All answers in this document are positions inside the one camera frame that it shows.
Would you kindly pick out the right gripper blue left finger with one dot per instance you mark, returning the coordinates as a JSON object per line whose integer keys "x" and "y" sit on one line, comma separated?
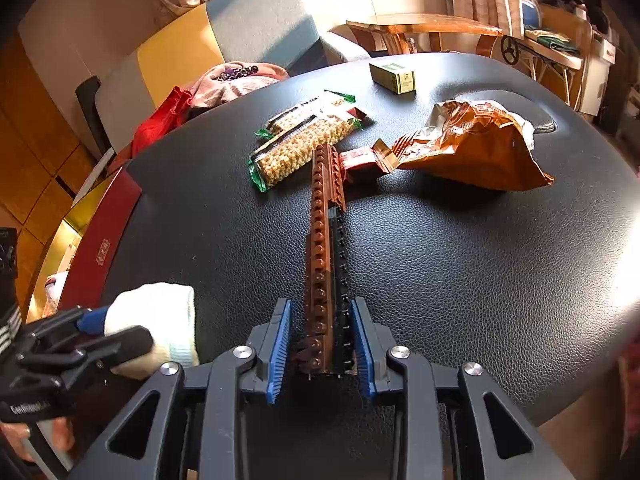
{"x": 269, "y": 342}

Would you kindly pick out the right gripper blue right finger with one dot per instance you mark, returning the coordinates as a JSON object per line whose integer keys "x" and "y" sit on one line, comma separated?
{"x": 378, "y": 380}

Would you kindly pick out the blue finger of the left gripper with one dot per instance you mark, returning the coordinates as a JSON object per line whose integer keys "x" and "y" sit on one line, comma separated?
{"x": 92, "y": 321}

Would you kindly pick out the white sock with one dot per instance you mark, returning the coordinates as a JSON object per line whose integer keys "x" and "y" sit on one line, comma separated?
{"x": 167, "y": 311}

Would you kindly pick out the cracker pack green ends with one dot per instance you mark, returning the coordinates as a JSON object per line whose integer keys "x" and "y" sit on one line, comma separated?
{"x": 290, "y": 150}

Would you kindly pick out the small red brown wrapper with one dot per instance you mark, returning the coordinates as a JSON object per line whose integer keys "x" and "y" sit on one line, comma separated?
{"x": 360, "y": 163}

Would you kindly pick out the orange snack bag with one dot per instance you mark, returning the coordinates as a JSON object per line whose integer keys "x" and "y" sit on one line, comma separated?
{"x": 479, "y": 143}

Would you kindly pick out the olive green small box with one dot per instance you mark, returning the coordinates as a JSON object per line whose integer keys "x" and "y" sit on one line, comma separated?
{"x": 393, "y": 77}

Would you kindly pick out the red gold gift box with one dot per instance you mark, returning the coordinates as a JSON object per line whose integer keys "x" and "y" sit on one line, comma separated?
{"x": 82, "y": 249}

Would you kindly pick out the red cloth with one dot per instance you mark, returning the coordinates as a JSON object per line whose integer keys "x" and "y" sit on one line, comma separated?
{"x": 171, "y": 114}

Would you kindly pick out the pink cloth pile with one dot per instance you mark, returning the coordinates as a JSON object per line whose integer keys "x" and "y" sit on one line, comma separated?
{"x": 226, "y": 82}

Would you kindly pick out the grey yellow armchair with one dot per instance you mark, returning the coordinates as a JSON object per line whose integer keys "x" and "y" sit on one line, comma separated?
{"x": 281, "y": 32}

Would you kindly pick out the wooden side table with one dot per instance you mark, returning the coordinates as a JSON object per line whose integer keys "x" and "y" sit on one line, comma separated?
{"x": 395, "y": 29}

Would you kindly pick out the cluttered wooden shelf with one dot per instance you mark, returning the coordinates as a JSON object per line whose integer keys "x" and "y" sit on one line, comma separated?
{"x": 561, "y": 50}

